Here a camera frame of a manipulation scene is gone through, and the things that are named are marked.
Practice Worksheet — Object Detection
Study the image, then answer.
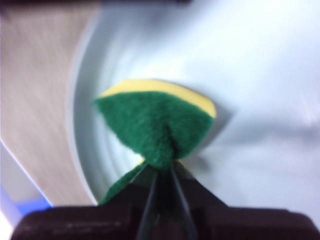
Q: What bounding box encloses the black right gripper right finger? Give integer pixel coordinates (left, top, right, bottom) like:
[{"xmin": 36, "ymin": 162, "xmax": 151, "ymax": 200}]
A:
[{"xmin": 169, "ymin": 166, "xmax": 319, "ymax": 240}]

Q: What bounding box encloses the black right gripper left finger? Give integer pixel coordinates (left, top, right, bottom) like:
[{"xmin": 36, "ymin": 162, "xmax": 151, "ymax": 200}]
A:
[{"xmin": 14, "ymin": 163, "xmax": 159, "ymax": 240}]

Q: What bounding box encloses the yellow sponge with green scourer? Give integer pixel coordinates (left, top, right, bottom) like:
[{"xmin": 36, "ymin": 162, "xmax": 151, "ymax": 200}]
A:
[{"xmin": 93, "ymin": 78, "xmax": 217, "ymax": 207}]

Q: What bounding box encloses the light blue round plate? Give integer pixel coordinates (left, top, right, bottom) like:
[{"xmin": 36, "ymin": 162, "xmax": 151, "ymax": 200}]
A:
[{"xmin": 71, "ymin": 0, "xmax": 320, "ymax": 216}]

